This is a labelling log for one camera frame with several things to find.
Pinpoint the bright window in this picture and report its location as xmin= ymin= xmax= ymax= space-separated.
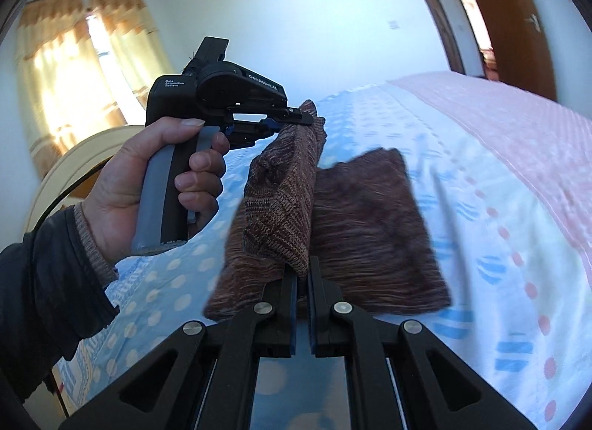
xmin=85 ymin=14 xmax=146 ymax=125

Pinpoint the brown wooden door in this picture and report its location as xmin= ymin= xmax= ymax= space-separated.
xmin=451 ymin=0 xmax=558 ymax=102

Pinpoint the black cable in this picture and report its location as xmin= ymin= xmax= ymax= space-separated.
xmin=25 ymin=159 xmax=114 ymax=233

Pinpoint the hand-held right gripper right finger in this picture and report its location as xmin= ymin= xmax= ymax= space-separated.
xmin=307 ymin=257 xmax=537 ymax=430

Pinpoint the brown knit sweater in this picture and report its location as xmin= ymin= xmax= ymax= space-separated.
xmin=203 ymin=99 xmax=453 ymax=324

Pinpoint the person's left forearm dark sleeve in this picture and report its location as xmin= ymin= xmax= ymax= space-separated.
xmin=0 ymin=203 xmax=122 ymax=405

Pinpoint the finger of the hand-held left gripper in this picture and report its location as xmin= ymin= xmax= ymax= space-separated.
xmin=226 ymin=104 xmax=316 ymax=126
xmin=226 ymin=118 xmax=284 ymax=150

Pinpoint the dark wooden hallway door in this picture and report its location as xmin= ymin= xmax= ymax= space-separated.
xmin=417 ymin=0 xmax=467 ymax=76

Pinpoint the person's left hand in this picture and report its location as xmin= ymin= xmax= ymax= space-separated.
xmin=82 ymin=116 xmax=231 ymax=270

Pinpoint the patterned blue pink bedsheet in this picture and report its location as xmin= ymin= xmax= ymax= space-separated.
xmin=46 ymin=70 xmax=592 ymax=430

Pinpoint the cream wooden headboard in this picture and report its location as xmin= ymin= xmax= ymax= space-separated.
xmin=23 ymin=127 xmax=153 ymax=232

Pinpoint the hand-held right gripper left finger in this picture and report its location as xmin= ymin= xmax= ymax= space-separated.
xmin=58 ymin=264 xmax=299 ymax=430

